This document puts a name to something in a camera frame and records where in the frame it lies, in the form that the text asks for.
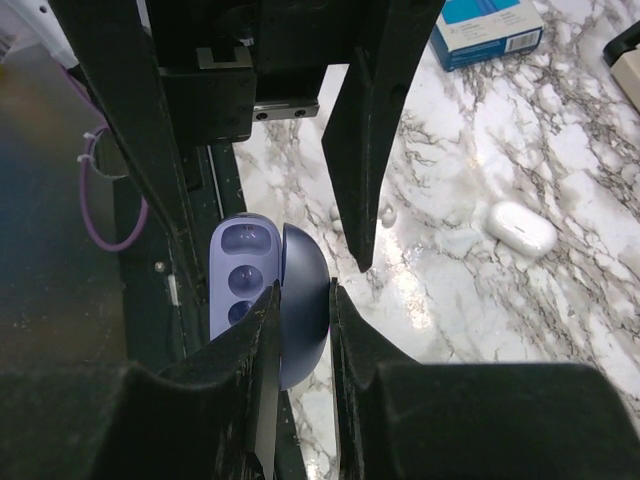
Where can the white earbud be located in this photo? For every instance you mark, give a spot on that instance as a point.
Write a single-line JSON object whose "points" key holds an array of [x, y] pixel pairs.
{"points": [[387, 215], [336, 223]]}

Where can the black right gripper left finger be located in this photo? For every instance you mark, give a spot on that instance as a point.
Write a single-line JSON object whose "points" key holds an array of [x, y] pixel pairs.
{"points": [[211, 415]]}

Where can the purple earbud charging case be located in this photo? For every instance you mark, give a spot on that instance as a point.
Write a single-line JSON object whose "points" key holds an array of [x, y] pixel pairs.
{"points": [[247, 254]]}

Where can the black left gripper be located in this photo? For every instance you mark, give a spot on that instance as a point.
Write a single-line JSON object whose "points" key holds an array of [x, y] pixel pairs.
{"points": [[226, 65]]}

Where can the white earbud charging case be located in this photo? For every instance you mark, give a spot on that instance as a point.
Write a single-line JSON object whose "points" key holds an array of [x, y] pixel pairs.
{"points": [[521, 229]]}

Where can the blue razor box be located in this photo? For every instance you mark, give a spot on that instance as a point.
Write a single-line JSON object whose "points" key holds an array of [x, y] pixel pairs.
{"points": [[473, 31]]}

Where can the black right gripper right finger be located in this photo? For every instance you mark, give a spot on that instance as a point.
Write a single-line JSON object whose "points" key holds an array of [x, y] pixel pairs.
{"points": [[397, 418]]}

